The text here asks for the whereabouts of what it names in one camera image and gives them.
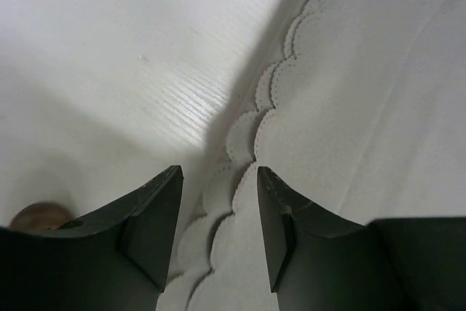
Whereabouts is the grey cloth placemat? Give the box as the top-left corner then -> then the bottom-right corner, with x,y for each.
157,0 -> 465,310

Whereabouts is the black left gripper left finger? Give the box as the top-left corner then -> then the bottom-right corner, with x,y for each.
1,165 -> 182,310

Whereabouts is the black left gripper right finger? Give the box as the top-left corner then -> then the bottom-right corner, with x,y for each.
257,166 -> 465,310

